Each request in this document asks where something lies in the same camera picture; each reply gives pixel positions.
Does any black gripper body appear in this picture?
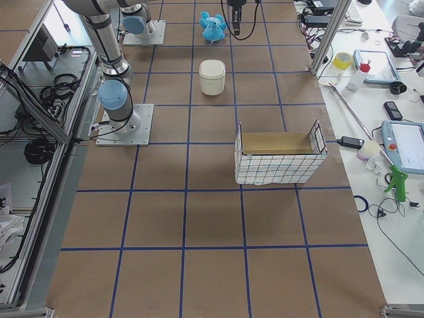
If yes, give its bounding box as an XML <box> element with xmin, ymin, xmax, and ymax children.
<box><xmin>227</xmin><ymin>0</ymin><xmax>246</xmax><ymax>7</ymax></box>

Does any white trash can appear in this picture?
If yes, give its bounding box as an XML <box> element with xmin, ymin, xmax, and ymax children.
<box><xmin>199</xmin><ymin>59</ymin><xmax>226</xmax><ymax>96</ymax></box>

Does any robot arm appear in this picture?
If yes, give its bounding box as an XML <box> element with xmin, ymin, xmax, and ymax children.
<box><xmin>64</xmin><ymin>0</ymin><xmax>248</xmax><ymax>85</ymax></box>
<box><xmin>120</xmin><ymin>3</ymin><xmax>156</xmax><ymax>37</ymax></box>

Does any blue teddy bear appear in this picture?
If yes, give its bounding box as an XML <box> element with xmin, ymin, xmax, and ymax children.
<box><xmin>199</xmin><ymin>11</ymin><xmax>227</xmax><ymax>43</ymax></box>

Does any yellow tape roll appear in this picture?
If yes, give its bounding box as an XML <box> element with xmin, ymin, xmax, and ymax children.
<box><xmin>332</xmin><ymin>52</ymin><xmax>352</xmax><ymax>70</ymax></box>

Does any clear bottle red cap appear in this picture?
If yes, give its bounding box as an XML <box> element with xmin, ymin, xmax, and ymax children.
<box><xmin>346</xmin><ymin>59</ymin><xmax>370</xmax><ymax>92</ymax></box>

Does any teach pendant far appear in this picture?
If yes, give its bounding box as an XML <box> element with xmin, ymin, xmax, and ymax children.
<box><xmin>353</xmin><ymin>50</ymin><xmax>401</xmax><ymax>85</ymax></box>

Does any teach pendant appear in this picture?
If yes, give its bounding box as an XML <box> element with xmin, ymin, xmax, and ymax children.
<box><xmin>353</xmin><ymin>50</ymin><xmax>401</xmax><ymax>85</ymax></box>
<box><xmin>381</xmin><ymin>121</ymin><xmax>423</xmax><ymax>175</ymax></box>

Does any grid-pattern cardboard box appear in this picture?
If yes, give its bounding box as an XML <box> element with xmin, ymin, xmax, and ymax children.
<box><xmin>235</xmin><ymin>120</ymin><xmax>328</xmax><ymax>186</ymax></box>

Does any black power adapter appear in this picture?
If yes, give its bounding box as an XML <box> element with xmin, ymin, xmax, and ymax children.
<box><xmin>337</xmin><ymin>136</ymin><xmax>364</xmax><ymax>150</ymax></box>

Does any white cup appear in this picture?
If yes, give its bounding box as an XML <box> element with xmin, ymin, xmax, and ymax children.
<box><xmin>356</xmin><ymin>140</ymin><xmax>380</xmax><ymax>161</ymax></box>

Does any teach pendant near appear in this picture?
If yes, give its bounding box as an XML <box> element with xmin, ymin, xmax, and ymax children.
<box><xmin>381</xmin><ymin>121</ymin><xmax>423</xmax><ymax>175</ymax></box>

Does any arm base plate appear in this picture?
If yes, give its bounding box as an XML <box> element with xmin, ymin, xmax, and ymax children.
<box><xmin>96</xmin><ymin>104</ymin><xmax>154</xmax><ymax>146</ymax></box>
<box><xmin>123</xmin><ymin>18</ymin><xmax>166</xmax><ymax>46</ymax></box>

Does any aluminium frame post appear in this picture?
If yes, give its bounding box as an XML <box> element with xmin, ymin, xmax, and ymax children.
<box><xmin>310</xmin><ymin>0</ymin><xmax>350</xmax><ymax>75</ymax></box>

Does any green-handled grabber tool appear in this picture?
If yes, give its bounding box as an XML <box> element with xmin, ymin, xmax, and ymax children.
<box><xmin>322</xmin><ymin>82</ymin><xmax>408</xmax><ymax>202</ymax></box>

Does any blue tape ring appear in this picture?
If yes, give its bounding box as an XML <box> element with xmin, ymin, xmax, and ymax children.
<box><xmin>353</xmin><ymin>195</ymin><xmax>369</xmax><ymax>213</ymax></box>

